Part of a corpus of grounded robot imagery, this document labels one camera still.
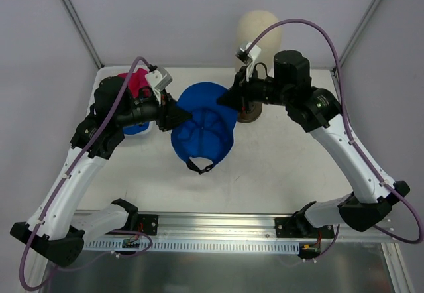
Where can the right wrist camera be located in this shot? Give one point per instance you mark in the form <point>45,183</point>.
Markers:
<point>248,54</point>

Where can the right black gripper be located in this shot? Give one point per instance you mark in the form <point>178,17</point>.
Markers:
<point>242,87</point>

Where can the black mounting plate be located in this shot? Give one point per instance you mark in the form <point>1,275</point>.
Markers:
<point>285,228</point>
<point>148,224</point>

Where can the pink cap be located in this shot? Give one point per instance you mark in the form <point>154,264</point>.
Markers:
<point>138,85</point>

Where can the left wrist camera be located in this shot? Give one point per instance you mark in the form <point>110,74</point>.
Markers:
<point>158,80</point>

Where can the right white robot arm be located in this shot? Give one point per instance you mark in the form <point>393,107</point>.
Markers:
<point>319,113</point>

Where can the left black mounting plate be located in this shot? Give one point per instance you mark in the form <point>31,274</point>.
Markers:
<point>148,224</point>

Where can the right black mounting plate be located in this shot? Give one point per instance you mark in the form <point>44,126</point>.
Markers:
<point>285,228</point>

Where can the white slotted cable duct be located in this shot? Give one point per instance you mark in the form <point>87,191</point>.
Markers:
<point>193,246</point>

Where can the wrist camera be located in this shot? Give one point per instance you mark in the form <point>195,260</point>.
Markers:
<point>158,80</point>
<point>248,54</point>

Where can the aluminium rail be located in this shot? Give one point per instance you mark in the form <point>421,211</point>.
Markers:
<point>248,227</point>

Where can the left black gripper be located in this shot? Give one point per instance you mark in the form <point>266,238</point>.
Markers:
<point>164,111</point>

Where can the white plastic basket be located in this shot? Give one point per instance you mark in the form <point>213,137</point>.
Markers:
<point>111,71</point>

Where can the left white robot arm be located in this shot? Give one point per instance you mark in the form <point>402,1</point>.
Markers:
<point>52,231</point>

